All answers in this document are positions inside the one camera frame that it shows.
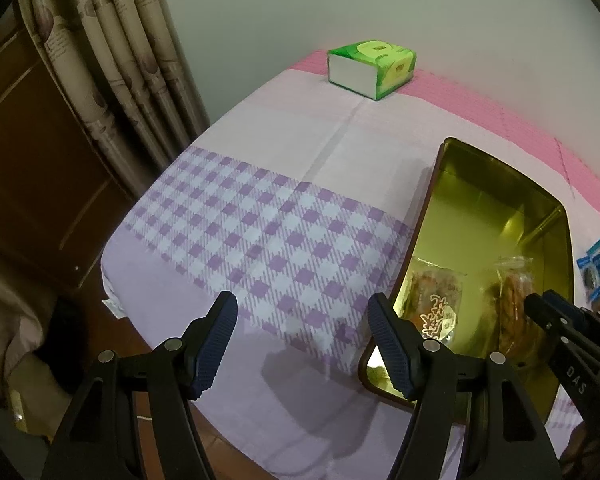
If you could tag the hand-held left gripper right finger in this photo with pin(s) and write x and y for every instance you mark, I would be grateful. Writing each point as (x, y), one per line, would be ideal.
(392, 350)

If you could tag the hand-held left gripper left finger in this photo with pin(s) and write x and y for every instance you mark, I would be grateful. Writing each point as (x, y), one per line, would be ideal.
(215, 345)

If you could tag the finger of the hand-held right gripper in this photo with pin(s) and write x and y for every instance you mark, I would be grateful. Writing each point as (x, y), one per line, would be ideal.
(567, 305)
(542, 310)

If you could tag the beige patterned curtain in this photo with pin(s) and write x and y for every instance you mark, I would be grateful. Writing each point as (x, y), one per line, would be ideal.
(115, 60)

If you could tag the clear cookie packet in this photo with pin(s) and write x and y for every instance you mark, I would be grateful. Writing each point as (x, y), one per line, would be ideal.
(512, 295)

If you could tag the cardboard box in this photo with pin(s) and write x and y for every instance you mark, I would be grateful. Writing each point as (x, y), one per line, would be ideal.
(20, 410)

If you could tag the clear white-printed snack packet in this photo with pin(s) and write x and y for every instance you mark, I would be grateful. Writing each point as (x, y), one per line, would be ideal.
(432, 310)

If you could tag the blue candy packet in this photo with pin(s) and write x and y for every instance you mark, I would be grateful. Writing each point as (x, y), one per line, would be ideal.
(595, 265)

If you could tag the brown wooden door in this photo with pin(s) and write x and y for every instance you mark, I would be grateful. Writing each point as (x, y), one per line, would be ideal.
(40, 170)

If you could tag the beige cloth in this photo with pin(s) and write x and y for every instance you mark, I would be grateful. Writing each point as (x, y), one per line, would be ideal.
(10, 320)

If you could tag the green tissue box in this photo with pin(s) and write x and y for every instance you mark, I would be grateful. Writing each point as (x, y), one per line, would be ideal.
(375, 67)

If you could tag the gold metal tin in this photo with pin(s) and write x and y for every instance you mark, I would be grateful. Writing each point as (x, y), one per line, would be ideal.
(480, 200)

